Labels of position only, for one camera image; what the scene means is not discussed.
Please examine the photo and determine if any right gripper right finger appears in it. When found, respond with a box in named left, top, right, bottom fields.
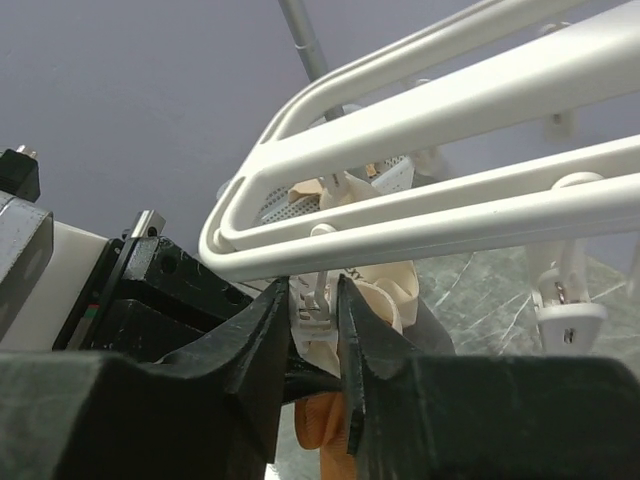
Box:
left=337, top=278, right=639, bottom=479

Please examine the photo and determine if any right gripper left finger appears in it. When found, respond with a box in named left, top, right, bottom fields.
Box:
left=1, top=279, right=290, bottom=479

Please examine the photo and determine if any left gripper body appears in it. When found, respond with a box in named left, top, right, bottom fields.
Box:
left=1, top=200, right=252, bottom=355

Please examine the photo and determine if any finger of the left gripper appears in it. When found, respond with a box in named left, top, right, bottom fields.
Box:
left=282, top=357, right=342, bottom=403

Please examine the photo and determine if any orange underwear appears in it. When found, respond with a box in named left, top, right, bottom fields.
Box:
left=294, top=393, right=356, bottom=480

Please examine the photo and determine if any white clip hanger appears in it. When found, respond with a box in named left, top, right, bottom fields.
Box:
left=198, top=1, right=639, bottom=356

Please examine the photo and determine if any beige underwear hanging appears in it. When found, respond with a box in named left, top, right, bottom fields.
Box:
left=287, top=172, right=421, bottom=376

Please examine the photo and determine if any grey underwear hanging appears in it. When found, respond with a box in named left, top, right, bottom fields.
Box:
left=404, top=299, right=456, bottom=356

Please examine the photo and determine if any beige underwear in basket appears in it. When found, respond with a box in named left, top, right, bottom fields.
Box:
left=287, top=164, right=378, bottom=204

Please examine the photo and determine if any white plastic basket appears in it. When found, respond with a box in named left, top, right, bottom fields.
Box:
left=254, top=156, right=414, bottom=226

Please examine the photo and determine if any white drying rack stand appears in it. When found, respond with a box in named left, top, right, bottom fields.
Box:
left=277, top=0, right=346, bottom=121

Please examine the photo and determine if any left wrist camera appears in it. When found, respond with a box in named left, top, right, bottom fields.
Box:
left=0, top=145, right=41, bottom=202

